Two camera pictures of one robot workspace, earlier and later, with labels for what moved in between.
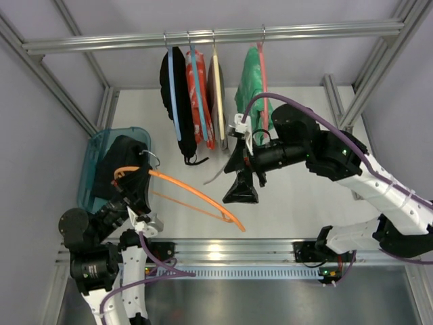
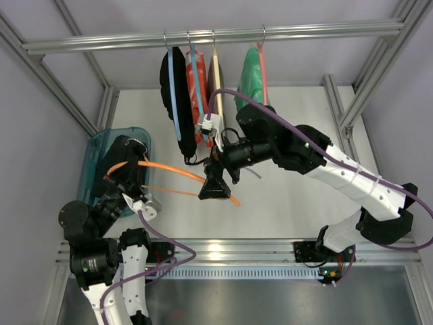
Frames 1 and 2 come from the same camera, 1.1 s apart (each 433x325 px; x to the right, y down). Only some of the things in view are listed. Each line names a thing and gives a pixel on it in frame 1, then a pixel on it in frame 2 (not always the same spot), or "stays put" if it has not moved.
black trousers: (123, 152) stays put
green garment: (249, 88) stays put
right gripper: (247, 162) to (216, 163)
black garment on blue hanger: (187, 145) stays put
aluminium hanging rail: (388, 30) stays put
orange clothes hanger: (225, 215) to (174, 170)
